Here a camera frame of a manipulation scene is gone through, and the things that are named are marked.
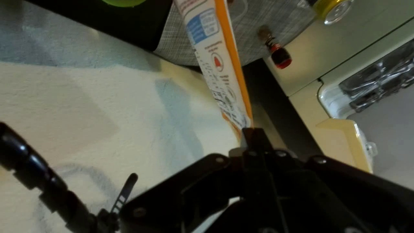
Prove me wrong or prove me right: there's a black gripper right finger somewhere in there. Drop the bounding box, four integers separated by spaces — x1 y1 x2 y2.
258 128 276 167

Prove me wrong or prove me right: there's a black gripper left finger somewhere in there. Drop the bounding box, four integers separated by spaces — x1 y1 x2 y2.
241 127 262 167

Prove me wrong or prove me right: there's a red cap spice bottle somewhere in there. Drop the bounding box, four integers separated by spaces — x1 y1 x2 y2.
258 25 294 71

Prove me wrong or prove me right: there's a black zip tie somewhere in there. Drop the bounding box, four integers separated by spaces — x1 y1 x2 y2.
108 172 140 218

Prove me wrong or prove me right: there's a green round lid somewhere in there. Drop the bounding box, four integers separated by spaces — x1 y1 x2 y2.
102 0 149 9

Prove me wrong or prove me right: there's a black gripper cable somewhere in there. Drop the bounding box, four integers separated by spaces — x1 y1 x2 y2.
0 122 122 233

